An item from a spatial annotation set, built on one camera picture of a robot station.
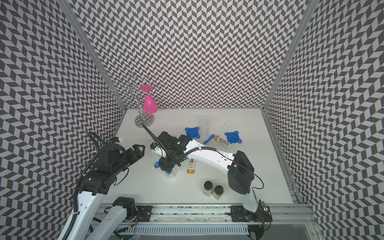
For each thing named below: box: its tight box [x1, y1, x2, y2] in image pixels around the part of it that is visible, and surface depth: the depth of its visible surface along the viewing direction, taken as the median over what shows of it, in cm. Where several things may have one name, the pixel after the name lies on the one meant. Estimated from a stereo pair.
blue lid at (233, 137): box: [224, 130, 243, 144], surface depth 104 cm
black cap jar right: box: [212, 185, 224, 201], surface depth 74 cm
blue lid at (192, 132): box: [185, 126, 201, 139], surface depth 107 cm
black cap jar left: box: [202, 180, 214, 197], surface depth 74 cm
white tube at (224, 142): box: [214, 135, 230, 149], surface depth 100 cm
